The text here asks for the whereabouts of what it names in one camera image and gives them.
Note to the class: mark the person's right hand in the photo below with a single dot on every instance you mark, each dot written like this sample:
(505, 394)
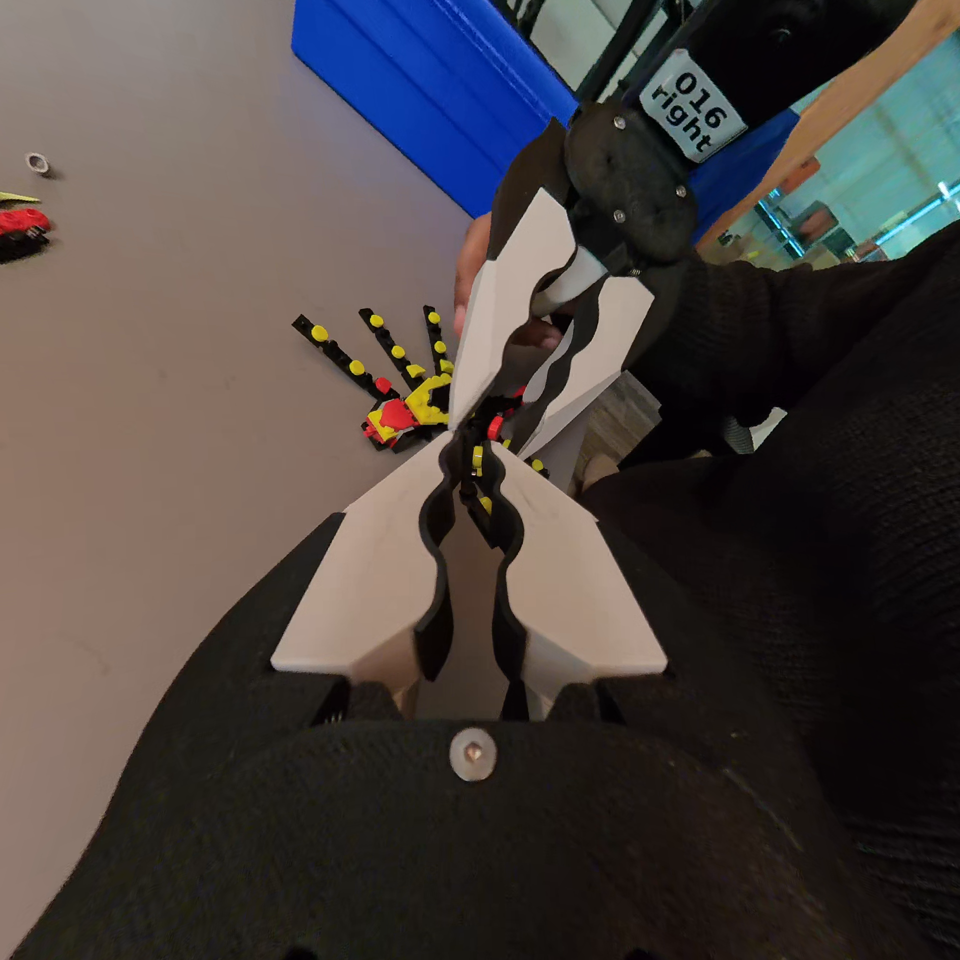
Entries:
(469, 270)

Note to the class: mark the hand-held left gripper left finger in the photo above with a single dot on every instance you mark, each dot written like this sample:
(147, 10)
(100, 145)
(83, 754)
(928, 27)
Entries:
(360, 592)

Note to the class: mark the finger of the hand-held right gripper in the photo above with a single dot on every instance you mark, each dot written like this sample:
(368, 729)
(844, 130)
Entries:
(502, 300)
(615, 330)

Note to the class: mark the black yellow red lego model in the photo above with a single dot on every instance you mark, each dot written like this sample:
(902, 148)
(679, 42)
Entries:
(394, 412)

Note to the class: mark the blue plastic bin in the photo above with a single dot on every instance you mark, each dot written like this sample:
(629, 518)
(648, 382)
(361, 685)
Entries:
(420, 82)

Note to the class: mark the pile of loose lego pieces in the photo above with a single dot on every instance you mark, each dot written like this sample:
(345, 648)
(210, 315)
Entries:
(22, 225)

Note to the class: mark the black metal stand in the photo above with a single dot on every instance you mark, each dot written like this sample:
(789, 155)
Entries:
(634, 56)

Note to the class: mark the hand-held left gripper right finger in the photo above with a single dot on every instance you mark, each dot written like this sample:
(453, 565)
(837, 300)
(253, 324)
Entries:
(585, 592)

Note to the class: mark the person's black knit clothing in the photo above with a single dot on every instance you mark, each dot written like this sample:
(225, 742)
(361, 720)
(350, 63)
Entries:
(787, 600)

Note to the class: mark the tan wooden beam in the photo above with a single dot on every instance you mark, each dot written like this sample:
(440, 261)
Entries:
(821, 124)

